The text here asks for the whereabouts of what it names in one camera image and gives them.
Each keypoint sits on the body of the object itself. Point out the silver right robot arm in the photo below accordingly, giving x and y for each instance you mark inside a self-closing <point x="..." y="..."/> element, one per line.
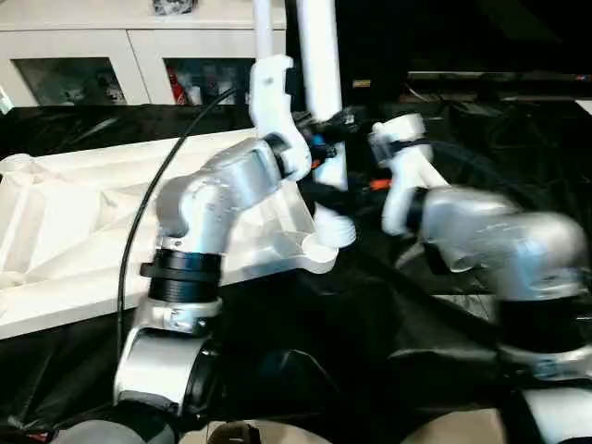
<point x="499" y="250"/>

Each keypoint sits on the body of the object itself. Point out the red carton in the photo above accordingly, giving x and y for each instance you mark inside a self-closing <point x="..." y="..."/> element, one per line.
<point x="191" y="88"/>

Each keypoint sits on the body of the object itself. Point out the shiny dark bundle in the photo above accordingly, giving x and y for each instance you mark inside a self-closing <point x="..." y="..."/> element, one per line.
<point x="176" y="6"/>

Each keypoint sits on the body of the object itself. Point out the white cabinet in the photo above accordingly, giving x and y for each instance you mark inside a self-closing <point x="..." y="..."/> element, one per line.
<point x="92" y="42"/>

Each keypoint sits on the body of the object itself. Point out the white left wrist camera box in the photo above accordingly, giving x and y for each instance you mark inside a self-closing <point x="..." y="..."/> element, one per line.
<point x="277" y="111"/>

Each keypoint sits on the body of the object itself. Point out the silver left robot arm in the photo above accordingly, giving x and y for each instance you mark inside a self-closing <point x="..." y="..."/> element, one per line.
<point x="203" y="203"/>

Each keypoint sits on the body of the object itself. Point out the white plastic table leg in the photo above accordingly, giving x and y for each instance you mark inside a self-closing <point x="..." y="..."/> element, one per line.
<point x="321" y="55"/>
<point x="263" y="28"/>

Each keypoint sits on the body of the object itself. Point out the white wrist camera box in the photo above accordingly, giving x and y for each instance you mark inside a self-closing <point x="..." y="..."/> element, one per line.
<point x="277" y="111"/>
<point x="405" y="157"/>

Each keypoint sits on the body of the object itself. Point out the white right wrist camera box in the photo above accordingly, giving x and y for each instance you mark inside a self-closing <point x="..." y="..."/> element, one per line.
<point x="405" y="157"/>

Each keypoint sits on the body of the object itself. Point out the black cabinet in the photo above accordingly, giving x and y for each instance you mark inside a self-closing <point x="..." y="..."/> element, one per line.
<point x="370" y="42"/>

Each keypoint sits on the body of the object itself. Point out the black plastic mat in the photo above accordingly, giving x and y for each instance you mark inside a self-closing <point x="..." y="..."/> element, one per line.
<point x="388" y="351"/>

